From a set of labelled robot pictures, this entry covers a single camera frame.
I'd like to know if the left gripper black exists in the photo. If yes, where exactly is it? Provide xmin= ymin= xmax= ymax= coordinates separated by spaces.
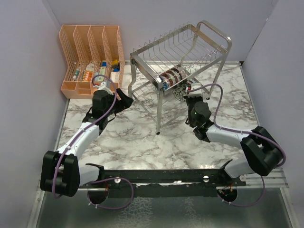
xmin=104 ymin=88 xmax=133 ymax=117

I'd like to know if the blue triangle pattern bowl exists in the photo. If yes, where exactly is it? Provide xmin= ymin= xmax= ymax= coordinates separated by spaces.
xmin=162 ymin=81 xmax=170 ymax=91

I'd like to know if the pink dotted pattern bowl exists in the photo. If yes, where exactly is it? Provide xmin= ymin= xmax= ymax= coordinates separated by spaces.
xmin=167 ymin=70 xmax=177 ymax=87

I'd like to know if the brown geometric pattern bowl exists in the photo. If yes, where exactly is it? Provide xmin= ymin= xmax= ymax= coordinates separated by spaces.
xmin=173 ymin=68 xmax=183 ymax=82

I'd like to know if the stainless steel dish rack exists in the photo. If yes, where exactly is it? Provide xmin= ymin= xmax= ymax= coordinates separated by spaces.
xmin=127 ymin=20 xmax=232 ymax=134

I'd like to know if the red diamond pattern bowl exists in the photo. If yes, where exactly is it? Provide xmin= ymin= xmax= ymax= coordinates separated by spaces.
xmin=159 ymin=72 xmax=171 ymax=82

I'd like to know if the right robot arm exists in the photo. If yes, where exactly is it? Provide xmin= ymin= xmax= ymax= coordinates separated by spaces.
xmin=184 ymin=95 xmax=285 ymax=186

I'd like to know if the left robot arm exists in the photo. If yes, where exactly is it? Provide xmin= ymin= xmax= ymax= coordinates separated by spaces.
xmin=40 ymin=89 xmax=133 ymax=198

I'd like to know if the green white box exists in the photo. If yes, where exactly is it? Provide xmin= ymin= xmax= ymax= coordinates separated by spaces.
xmin=98 ymin=61 xmax=107 ymax=75

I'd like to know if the white glue tube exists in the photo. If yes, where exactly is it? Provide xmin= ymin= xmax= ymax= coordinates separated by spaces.
xmin=72 ymin=67 xmax=80 ymax=81

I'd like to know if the orange plastic file organizer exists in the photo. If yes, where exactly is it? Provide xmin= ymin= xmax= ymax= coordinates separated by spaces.
xmin=59 ymin=25 xmax=125 ymax=99

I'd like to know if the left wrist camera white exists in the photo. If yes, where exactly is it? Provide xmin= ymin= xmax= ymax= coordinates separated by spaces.
xmin=93 ymin=80 xmax=112 ymax=93

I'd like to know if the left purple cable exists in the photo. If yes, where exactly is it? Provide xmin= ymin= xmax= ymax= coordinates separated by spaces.
xmin=52 ymin=75 xmax=134 ymax=210

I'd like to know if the purple cable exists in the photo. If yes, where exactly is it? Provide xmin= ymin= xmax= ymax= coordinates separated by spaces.
xmin=190 ymin=83 xmax=286 ymax=206
xmin=52 ymin=75 xmax=134 ymax=210

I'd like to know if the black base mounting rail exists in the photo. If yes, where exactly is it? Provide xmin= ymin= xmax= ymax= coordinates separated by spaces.
xmin=47 ymin=163 xmax=247 ymax=198

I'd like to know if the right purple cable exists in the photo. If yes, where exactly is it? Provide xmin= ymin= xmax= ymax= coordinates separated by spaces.
xmin=190 ymin=83 xmax=286 ymax=206

